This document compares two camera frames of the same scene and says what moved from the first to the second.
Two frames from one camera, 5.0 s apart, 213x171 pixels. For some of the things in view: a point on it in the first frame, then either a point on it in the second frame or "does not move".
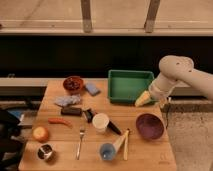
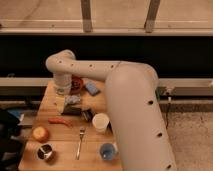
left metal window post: (86, 15) does not move
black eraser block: (71, 111) does not move
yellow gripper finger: (143, 99) → (60, 104)
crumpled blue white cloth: (67, 100) does not move
